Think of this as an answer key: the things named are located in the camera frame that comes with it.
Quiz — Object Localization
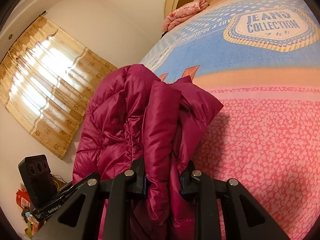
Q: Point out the magenta puffer jacket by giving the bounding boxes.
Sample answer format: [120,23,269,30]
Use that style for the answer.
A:
[73,64,223,239]

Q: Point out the red cluttered items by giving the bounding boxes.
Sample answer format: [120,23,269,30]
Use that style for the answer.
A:
[16,183,44,239]

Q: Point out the black speaker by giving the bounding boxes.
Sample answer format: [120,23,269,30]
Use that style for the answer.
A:
[18,154,57,209]

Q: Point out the golden patterned curtain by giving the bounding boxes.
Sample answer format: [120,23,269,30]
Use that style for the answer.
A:
[1,17,115,158]

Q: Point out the blue jeans print bedspread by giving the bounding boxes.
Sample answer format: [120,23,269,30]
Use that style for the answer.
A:
[142,0,319,239]

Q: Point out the pink floral folded blanket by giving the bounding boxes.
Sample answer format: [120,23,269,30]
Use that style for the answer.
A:
[161,0,209,32]

